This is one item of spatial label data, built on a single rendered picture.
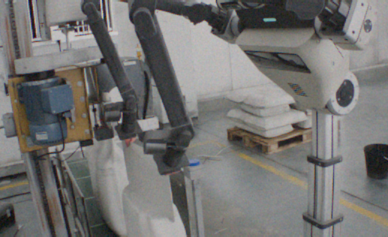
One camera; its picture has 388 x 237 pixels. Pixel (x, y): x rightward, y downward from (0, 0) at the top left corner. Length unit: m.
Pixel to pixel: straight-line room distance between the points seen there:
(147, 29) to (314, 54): 0.51
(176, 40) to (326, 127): 4.27
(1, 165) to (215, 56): 3.78
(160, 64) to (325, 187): 0.83
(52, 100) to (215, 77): 5.29
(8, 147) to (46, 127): 3.04
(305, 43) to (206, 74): 5.36
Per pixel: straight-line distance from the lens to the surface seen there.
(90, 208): 2.59
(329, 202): 1.54
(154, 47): 0.91
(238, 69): 6.74
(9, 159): 4.54
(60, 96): 1.41
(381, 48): 9.46
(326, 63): 1.18
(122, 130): 1.58
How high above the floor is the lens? 1.47
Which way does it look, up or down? 13 degrees down
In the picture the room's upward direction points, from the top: 5 degrees counter-clockwise
